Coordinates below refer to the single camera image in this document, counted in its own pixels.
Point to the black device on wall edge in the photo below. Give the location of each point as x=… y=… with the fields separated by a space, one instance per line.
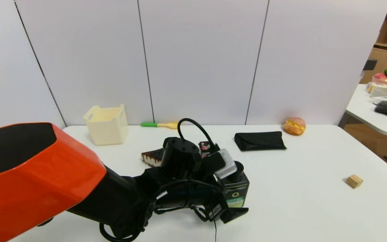
x=370 y=64

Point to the black glasses case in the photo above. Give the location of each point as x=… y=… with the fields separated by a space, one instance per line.
x=259 y=141

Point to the white side table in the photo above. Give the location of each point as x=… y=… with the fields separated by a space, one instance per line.
x=364 y=114

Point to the green yellow toy fork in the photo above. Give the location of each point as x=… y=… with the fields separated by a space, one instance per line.
x=156 y=125

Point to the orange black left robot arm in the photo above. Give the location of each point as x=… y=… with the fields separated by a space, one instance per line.
x=39 y=181

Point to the chocolate cake slice toy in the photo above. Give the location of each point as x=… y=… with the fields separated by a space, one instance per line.
x=153 y=158

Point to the small white box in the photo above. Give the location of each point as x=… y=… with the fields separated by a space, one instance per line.
x=380 y=91

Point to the black green pump bottle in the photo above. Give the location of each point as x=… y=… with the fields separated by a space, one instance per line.
x=239 y=191

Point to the toy burger bun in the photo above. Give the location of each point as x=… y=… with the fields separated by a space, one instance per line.
x=294 y=126

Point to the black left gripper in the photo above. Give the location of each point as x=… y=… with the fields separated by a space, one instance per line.
x=217 y=211

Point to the pink toy peach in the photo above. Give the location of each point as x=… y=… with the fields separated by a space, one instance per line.
x=380 y=76

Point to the black pink gum box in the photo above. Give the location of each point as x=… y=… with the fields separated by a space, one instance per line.
x=205 y=146

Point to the cream plastic basket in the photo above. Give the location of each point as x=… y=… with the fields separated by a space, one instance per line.
x=108 y=129

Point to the small wooden block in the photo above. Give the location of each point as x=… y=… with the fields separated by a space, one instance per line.
x=354 y=181

